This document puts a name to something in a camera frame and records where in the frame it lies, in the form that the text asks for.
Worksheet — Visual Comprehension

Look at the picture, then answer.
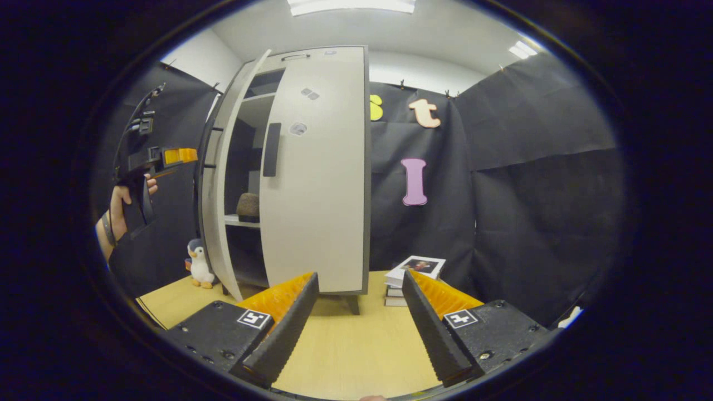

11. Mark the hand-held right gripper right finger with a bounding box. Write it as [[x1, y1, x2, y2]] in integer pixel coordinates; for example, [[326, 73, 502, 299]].
[[402, 270, 552, 388]]

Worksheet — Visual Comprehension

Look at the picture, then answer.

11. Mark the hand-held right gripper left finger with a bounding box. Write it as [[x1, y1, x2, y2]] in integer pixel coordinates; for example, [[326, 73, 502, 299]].
[[167, 272, 320, 388]]

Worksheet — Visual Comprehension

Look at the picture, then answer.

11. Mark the white shoe cabinet door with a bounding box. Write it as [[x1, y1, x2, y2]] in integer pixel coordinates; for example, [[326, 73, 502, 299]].
[[260, 66, 369, 294], [198, 49, 274, 301]]

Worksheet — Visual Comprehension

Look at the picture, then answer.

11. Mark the white shoe cabinet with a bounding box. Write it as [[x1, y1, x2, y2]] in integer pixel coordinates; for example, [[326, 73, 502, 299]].
[[198, 46, 371, 315]]

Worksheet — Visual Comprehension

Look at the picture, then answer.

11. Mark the brown suede shoe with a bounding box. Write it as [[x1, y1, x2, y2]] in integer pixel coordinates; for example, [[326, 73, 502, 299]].
[[236, 193, 260, 223]]

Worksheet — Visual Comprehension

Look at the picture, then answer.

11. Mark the white cabinet drawer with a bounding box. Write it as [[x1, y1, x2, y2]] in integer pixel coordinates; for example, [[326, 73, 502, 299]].
[[262, 47, 367, 70]]

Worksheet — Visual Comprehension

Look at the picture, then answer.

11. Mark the white picture cover book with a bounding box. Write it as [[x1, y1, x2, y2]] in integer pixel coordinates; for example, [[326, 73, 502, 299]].
[[385, 256, 446, 288]]

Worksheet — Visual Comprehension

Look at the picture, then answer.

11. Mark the penguin plush toy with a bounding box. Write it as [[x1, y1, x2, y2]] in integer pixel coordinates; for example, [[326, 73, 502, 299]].
[[185, 238, 215, 289]]

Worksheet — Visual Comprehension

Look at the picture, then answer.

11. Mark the black backdrop cloth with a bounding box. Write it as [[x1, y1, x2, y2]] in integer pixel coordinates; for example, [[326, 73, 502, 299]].
[[92, 53, 624, 329]]

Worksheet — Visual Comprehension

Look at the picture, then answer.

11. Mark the large ceiling light panel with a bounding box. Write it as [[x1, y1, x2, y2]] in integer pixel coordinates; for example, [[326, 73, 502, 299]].
[[287, 0, 416, 16]]

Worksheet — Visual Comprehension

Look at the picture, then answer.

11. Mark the small ceiling light panel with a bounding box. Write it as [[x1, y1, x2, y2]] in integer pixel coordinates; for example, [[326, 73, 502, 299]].
[[508, 40, 538, 60]]

